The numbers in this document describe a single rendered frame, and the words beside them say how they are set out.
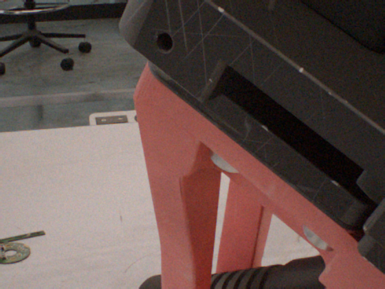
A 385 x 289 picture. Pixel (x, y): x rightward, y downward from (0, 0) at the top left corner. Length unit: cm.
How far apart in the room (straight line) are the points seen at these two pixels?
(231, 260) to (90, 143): 45
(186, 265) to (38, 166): 45
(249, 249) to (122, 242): 30
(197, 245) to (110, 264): 30
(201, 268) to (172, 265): 1
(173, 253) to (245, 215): 3
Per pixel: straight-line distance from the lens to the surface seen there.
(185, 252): 15
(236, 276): 18
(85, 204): 53
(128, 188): 55
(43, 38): 369
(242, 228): 18
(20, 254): 47
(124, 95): 266
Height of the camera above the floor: 98
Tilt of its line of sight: 22 degrees down
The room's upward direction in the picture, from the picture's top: 1 degrees counter-clockwise
